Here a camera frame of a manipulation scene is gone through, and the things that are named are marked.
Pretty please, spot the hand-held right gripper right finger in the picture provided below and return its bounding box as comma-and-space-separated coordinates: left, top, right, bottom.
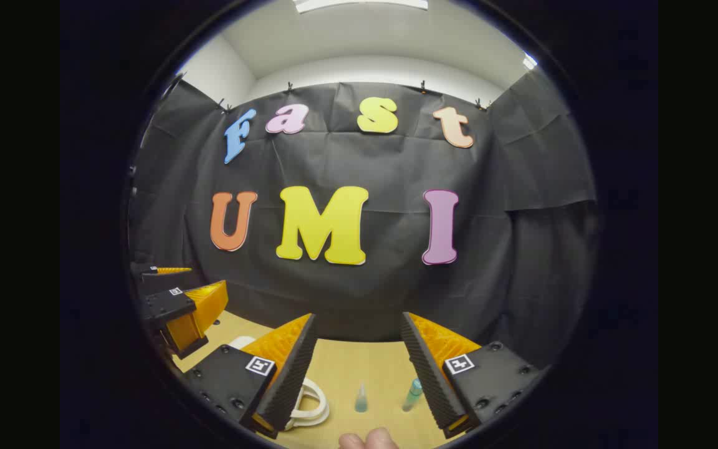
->
400, 311, 547, 440

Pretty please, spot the white suitcase with grey lining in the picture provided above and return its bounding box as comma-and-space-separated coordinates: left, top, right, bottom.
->
228, 336, 330, 432

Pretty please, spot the blue-green skincare bottle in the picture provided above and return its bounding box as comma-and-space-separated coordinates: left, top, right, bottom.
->
401, 378, 424, 412

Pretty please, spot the black backdrop cloth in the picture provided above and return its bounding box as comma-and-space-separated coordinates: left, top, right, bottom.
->
127, 67, 598, 369

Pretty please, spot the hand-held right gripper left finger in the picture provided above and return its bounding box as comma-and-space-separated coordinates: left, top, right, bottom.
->
181, 313, 319, 440

